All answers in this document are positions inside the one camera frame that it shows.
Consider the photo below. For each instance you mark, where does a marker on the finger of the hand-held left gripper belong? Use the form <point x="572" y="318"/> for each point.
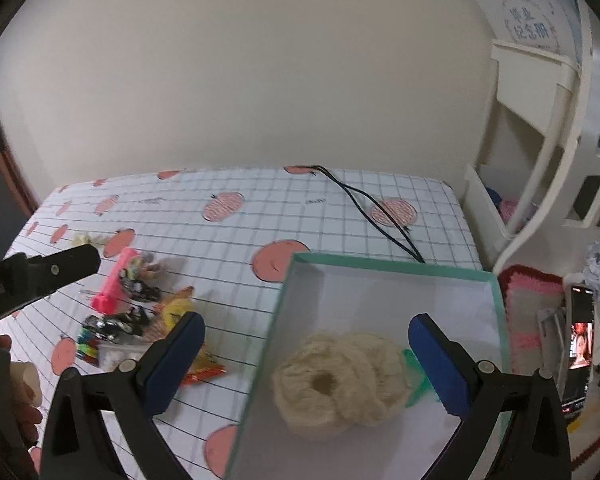
<point x="55" y="270"/>

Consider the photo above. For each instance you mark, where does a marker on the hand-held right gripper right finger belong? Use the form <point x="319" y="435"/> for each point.
<point x="437" y="365"/>

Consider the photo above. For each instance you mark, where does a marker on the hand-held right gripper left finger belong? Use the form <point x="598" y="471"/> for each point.
<point x="172" y="365"/>

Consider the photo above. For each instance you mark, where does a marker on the yellow red snack packet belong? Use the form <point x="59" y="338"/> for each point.
<point x="207" y="367"/>

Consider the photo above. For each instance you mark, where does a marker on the pink hair roller clip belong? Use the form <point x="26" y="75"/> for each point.
<point x="115" y="280"/>

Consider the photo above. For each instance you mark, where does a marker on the black yellow toy robot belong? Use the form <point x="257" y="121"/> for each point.
<point x="140" y="287"/>
<point x="115" y="327"/>

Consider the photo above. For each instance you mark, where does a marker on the teal-rimmed white box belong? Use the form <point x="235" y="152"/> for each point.
<point x="380" y="300"/>

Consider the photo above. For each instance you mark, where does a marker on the person's left hand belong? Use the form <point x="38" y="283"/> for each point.
<point x="26" y="382"/>

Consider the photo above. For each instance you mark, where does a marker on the green plastic comb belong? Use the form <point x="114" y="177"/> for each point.
<point x="422" y="392"/>

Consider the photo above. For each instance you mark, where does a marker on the pale yellow fluffy item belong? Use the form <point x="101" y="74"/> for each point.
<point x="85" y="238"/>

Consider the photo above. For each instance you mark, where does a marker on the cream fluffy scrunchie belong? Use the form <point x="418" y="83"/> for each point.
<point x="320" y="385"/>
<point x="385" y="360"/>

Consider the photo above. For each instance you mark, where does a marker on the dark wooden furniture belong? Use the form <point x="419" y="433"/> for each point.
<point x="0" y="200"/>

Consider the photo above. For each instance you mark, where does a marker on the small colourful toy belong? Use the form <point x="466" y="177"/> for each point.
<point x="145" y="262"/>

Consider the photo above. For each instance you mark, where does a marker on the pink red crocheted mat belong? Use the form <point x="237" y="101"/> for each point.
<point x="525" y="305"/>

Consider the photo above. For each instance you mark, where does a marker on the grey phone stand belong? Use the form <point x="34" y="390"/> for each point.
<point x="547" y="340"/>

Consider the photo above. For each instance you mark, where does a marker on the grid printed tablecloth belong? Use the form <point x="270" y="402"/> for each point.
<point x="230" y="240"/>

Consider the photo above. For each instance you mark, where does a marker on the smartphone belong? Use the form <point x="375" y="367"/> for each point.
<point x="580" y="330"/>

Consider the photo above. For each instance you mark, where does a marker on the pink fluffy item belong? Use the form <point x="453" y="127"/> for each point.
<point x="510" y="207"/>

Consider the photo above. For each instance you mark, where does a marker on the white shelf unit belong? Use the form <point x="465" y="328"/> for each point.
<point x="555" y="160"/>

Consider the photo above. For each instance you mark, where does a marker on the blue printed board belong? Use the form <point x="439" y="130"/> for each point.
<point x="530" y="10"/>

